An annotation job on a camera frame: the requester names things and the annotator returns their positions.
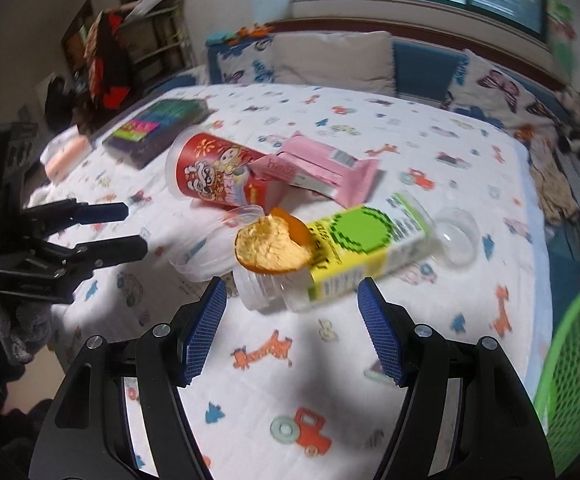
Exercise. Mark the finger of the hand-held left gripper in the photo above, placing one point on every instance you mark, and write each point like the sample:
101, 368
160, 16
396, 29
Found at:
100, 212
110, 252

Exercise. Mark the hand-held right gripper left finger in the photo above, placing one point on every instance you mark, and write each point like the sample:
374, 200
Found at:
205, 332

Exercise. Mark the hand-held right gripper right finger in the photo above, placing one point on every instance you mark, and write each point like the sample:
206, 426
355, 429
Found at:
382, 332

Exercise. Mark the clear plastic bottle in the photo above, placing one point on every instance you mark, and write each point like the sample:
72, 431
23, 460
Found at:
270, 292

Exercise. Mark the orange peel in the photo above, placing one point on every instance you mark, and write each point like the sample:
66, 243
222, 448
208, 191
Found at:
270, 250

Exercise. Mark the green plastic mesh basket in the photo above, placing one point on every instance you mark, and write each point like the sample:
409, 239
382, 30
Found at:
577, 385

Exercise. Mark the person's left forearm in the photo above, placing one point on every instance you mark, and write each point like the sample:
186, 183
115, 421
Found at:
15, 325

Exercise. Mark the peach soft toy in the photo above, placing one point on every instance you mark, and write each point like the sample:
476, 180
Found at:
70, 155

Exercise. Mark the clear plastic container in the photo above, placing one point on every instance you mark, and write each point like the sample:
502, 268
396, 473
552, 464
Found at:
200, 255

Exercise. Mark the white cartoon printed blanket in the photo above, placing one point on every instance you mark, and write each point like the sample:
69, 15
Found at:
320, 380

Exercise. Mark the yellow green labelled bottle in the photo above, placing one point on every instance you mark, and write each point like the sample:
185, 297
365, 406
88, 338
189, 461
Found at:
369, 245

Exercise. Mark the dark box with colourful print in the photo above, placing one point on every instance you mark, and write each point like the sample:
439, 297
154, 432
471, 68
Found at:
155, 130

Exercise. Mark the black bag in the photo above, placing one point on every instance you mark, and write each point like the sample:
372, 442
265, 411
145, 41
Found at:
67, 100

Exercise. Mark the clear plastic cup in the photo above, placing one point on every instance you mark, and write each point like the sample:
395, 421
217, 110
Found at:
454, 237

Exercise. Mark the red snack cup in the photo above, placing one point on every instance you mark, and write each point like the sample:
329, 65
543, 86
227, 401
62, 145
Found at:
215, 170

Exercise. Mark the red and black garment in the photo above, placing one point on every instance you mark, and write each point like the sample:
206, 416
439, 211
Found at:
110, 65

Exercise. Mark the pink snack wrapper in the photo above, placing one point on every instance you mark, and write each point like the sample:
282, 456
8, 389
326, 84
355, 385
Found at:
320, 165

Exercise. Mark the dark wooden door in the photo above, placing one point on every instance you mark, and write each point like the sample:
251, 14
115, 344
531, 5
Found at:
77, 35

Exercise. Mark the metal shelf rack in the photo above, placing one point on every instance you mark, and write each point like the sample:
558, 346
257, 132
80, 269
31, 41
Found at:
162, 35

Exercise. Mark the small butterfly print pillow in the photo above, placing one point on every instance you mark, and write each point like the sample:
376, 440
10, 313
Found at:
242, 62

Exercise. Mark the teal toy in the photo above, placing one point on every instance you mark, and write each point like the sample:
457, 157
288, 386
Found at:
220, 38

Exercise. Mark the beige patterned garment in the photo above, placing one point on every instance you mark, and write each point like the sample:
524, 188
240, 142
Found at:
552, 180

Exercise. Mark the orange toy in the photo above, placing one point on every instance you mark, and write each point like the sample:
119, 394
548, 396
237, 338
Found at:
255, 30

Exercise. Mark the blue cushion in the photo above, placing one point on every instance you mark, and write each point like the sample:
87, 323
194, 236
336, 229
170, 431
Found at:
427, 72

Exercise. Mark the large butterfly print pillow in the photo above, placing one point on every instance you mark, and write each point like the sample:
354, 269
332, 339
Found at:
504, 92

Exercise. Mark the beige pillow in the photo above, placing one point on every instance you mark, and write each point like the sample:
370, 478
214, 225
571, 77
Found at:
335, 62

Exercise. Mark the green paper decoration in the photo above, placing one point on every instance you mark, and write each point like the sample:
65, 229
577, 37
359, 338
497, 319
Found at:
562, 35

